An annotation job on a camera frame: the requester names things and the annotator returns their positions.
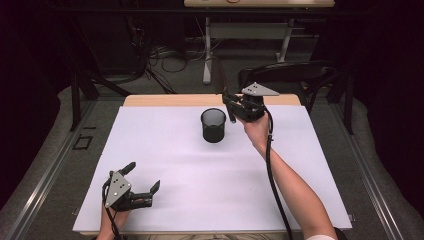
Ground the black floor cable bundle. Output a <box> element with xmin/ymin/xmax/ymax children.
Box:
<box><xmin>128</xmin><ymin>16</ymin><xmax>209</xmax><ymax>95</ymax></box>

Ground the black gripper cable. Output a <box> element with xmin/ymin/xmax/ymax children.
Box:
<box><xmin>101</xmin><ymin>179</ymin><xmax>123</xmax><ymax>240</ymax></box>
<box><xmin>264</xmin><ymin>107</ymin><xmax>295</xmax><ymax>240</ymax></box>

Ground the white table sheet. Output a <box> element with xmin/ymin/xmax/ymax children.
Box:
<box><xmin>72</xmin><ymin>105</ymin><xmax>353</xmax><ymax>233</ymax></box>

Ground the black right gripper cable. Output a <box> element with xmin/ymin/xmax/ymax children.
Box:
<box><xmin>264</xmin><ymin>107</ymin><xmax>295</xmax><ymax>240</ymax></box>

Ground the person's right hand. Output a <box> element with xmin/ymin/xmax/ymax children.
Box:
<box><xmin>239</xmin><ymin>111</ymin><xmax>272</xmax><ymax>152</ymax></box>

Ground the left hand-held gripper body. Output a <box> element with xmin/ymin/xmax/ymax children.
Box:
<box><xmin>102</xmin><ymin>170</ymin><xmax>154</xmax><ymax>212</ymax></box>

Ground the black metal stand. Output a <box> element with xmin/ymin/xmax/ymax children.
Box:
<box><xmin>68</xmin><ymin>64</ymin><xmax>133</xmax><ymax>133</ymax></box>
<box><xmin>326</xmin><ymin>64</ymin><xmax>355</xmax><ymax>136</ymax></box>

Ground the black mesh pen cup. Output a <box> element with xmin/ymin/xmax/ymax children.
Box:
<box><xmin>200</xmin><ymin>107</ymin><xmax>228</xmax><ymax>144</ymax></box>

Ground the person's left hand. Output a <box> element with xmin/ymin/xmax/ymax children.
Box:
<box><xmin>100</xmin><ymin>206</ymin><xmax>131</xmax><ymax>234</ymax></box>

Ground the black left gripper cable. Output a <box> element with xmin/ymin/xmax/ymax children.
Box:
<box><xmin>101</xmin><ymin>179</ymin><xmax>123</xmax><ymax>240</ymax></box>

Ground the metal floor rail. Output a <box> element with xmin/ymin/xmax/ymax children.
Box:
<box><xmin>4</xmin><ymin>99</ymin><xmax>98</xmax><ymax>240</ymax></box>
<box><xmin>332</xmin><ymin>103</ymin><xmax>405</xmax><ymax>240</ymax></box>

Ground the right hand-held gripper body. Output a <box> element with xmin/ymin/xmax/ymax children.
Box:
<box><xmin>232</xmin><ymin>81</ymin><xmax>281</xmax><ymax>123</ymax></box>

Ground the black chair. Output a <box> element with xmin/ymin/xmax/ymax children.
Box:
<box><xmin>237</xmin><ymin>60</ymin><xmax>345</xmax><ymax>114</ymax></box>

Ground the wooden table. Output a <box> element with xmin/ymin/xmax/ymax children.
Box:
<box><xmin>72</xmin><ymin>93</ymin><xmax>354</xmax><ymax>236</ymax></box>

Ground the white-legged background desk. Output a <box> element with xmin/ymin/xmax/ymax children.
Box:
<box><xmin>183</xmin><ymin>0</ymin><xmax>336</xmax><ymax>85</ymax></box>

